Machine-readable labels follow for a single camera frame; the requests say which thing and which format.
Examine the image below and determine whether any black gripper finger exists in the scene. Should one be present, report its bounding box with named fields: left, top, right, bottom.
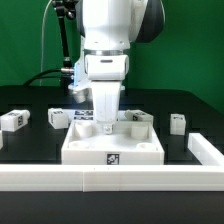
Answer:
left=102, top=124, right=113, bottom=134

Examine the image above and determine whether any white cable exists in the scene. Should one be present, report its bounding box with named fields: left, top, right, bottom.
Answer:
left=39, top=0, right=55, bottom=87

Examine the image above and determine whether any white square tabletop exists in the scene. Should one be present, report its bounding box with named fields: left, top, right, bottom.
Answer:
left=61, top=120, right=164, bottom=165

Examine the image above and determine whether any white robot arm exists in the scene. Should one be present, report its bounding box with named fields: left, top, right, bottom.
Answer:
left=69, top=0, right=165, bottom=134

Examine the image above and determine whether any black camera stand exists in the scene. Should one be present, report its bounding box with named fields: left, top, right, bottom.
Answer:
left=52, top=0, right=79, bottom=68

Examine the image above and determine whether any white part at left edge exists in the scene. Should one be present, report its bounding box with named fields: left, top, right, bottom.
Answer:
left=0, top=130, right=3, bottom=150

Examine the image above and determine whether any marker sheet on table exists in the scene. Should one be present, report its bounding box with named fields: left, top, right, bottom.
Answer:
left=63, top=109, right=127, bottom=121

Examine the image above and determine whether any white obstacle fence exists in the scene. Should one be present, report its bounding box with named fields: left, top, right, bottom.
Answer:
left=0, top=133, right=224, bottom=192

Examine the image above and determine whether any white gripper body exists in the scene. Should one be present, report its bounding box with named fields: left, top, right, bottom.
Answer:
left=91, top=81, right=121, bottom=124

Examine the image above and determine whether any black cable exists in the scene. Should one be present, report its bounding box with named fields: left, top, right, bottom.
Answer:
left=22, top=68, right=74, bottom=88

